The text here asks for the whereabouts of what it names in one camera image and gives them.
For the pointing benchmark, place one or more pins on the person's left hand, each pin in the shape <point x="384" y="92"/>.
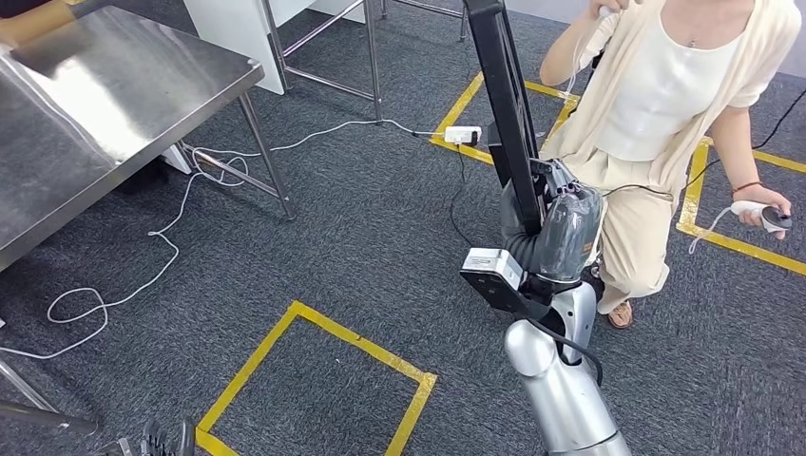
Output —
<point x="762" y="194"/>

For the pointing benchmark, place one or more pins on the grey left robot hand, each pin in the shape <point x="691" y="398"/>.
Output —
<point x="167" y="444"/>

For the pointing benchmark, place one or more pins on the person's right hand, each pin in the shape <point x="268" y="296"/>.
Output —
<point x="607" y="6"/>

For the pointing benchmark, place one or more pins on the white handheld controller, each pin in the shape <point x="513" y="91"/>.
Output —
<point x="598" y="38"/>
<point x="746" y="208"/>

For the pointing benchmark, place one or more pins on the black plastic frame part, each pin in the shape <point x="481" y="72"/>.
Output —
<point x="497" y="75"/>

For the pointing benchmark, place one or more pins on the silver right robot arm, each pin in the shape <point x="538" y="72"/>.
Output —
<point x="560" y="396"/>

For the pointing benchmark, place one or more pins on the stainless steel workbench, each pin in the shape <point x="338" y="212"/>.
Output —
<point x="94" y="126"/>

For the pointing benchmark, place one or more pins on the yellow floor tape square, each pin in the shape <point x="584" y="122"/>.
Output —
<point x="688" y="211"/>
<point x="365" y="345"/>
<point x="456" y="107"/>

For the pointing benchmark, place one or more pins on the person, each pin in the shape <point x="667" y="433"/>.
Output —
<point x="661" y="94"/>

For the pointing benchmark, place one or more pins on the white power strip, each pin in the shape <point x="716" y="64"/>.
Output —
<point x="463" y="135"/>

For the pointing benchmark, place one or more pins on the white panel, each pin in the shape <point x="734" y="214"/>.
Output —
<point x="226" y="38"/>

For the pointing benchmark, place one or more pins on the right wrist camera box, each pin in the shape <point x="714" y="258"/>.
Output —
<point x="491" y="267"/>

